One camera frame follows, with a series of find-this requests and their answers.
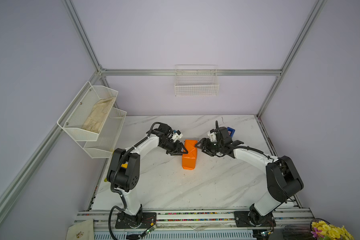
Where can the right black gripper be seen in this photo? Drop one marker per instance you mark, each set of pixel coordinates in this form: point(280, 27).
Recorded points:
point(206, 147)

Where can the beige cloth bag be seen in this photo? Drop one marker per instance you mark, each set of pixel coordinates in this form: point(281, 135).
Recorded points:
point(81, 231)

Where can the blue tape dispenser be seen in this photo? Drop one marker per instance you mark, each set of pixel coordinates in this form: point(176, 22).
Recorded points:
point(230, 131)

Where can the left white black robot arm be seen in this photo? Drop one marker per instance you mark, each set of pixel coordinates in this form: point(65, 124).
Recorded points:
point(124, 169)

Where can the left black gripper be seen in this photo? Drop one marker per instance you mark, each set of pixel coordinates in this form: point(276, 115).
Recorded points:
point(177, 149)

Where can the white wire basket on wall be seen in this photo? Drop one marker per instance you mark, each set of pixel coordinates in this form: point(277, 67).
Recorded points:
point(196, 81)

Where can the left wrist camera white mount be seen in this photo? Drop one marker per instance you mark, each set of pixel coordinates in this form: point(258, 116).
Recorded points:
point(176, 136)

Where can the white wire shelf basket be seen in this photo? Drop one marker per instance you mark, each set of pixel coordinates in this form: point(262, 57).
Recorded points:
point(77, 121)
point(104, 146)

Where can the upper white wire shelf basket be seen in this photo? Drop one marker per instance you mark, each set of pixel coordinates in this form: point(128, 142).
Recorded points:
point(77, 121)

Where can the yellow flower bouquet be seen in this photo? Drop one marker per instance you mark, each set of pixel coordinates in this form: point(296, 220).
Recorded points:
point(324, 231)

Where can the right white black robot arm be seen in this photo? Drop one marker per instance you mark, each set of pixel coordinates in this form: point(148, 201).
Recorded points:
point(283, 179)

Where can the lower white wire shelf basket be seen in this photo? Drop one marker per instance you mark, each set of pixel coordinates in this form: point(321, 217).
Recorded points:
point(104, 146)

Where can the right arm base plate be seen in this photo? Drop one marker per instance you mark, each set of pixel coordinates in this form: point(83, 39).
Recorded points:
point(253, 219)

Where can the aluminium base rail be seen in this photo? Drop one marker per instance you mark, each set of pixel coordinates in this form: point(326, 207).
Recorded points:
point(212, 225)

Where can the beige cloth in basket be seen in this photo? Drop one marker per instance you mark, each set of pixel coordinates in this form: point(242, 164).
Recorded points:
point(98, 114)

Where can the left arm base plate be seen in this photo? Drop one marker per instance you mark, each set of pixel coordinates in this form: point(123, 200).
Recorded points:
point(142, 220)

